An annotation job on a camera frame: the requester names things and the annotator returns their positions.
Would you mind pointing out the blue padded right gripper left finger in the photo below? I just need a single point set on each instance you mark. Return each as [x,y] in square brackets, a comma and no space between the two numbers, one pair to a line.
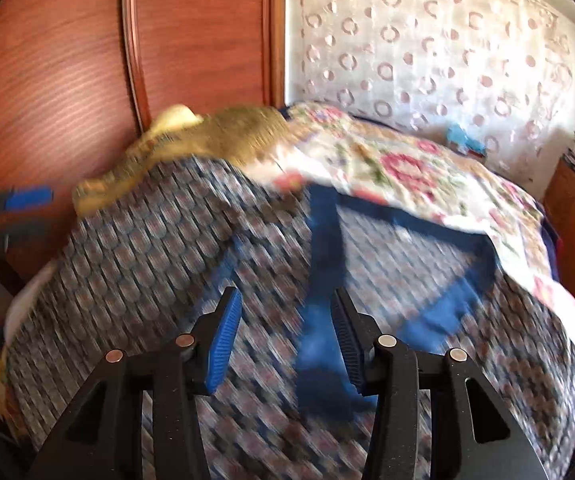
[98,436]

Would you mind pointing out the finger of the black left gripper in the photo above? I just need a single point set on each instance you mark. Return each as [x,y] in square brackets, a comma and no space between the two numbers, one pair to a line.
[26,198]
[7,239]

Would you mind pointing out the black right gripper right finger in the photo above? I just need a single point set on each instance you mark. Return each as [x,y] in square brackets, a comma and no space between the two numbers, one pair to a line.
[474,435]

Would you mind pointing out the navy circle patterned garment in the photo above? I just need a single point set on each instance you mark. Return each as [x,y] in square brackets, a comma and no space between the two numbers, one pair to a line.
[141,271]

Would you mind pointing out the wooden wardrobe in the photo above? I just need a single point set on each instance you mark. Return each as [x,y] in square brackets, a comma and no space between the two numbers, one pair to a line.
[80,79]

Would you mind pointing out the yellow plush toy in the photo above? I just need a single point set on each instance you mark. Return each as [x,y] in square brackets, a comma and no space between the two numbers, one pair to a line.
[174,118]

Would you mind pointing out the olive brown knitted cloth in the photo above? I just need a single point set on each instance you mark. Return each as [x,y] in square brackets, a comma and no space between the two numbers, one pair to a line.
[237,134]

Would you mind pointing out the floral bed blanket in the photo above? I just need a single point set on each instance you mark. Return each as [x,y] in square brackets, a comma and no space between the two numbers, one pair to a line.
[425,179]

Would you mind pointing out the blue object at bed head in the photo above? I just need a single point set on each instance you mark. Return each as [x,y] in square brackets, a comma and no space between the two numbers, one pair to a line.
[460,142]

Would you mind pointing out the sheer circle patterned curtain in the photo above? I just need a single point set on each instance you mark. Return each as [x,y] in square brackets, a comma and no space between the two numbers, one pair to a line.
[499,69]

